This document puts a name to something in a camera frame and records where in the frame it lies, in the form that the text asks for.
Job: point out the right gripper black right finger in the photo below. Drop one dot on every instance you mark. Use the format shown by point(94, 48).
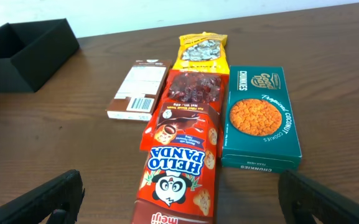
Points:
point(303, 200)

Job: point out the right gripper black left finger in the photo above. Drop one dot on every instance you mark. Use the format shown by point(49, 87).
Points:
point(58, 200)

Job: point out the teal coconut cookie box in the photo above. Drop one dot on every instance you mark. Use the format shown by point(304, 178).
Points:
point(260, 131)

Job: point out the black gift box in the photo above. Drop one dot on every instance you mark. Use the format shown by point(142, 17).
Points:
point(31, 52)

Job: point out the red Hello Panda box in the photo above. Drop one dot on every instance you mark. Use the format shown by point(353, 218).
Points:
point(178, 181)

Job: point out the brown white snack box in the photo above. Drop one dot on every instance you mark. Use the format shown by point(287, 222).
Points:
point(139, 93)

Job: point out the red dried cranberry bag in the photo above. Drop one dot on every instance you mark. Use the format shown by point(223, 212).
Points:
point(195, 87)

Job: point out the yellow seed snack bag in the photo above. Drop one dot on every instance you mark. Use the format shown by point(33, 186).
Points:
point(203, 52)

